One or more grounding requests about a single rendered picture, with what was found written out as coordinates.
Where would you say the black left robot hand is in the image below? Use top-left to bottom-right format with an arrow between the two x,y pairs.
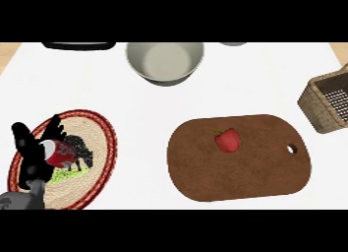
10,113 -> 68,191

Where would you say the wicker basket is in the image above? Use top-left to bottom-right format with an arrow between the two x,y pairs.
296,56 -> 348,135

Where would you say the red bell pepper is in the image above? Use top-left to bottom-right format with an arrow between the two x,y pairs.
212,127 -> 243,154

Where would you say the brown wooden cutting board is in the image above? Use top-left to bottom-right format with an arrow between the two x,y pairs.
165,113 -> 313,203

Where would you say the red soda can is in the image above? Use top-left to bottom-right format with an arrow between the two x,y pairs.
38,139 -> 79,169

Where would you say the round woven placemat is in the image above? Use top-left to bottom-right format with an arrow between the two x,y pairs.
6,108 -> 119,211

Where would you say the grey metal pot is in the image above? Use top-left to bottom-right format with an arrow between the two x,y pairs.
125,42 -> 206,88

